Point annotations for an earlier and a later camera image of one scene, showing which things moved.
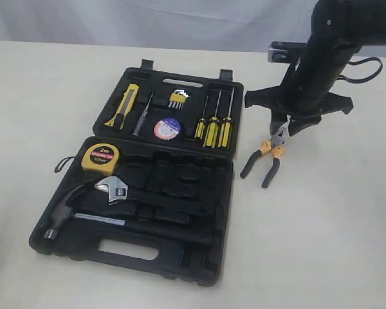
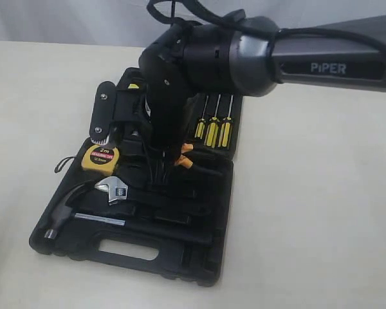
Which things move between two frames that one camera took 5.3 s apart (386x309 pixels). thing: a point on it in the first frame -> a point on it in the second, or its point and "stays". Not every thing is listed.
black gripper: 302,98 -> 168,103
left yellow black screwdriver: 201,124 stays
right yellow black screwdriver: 226,129 stays
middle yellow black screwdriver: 212,129 stays
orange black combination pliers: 275,146 -> 183,161
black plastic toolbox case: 165,212 stays
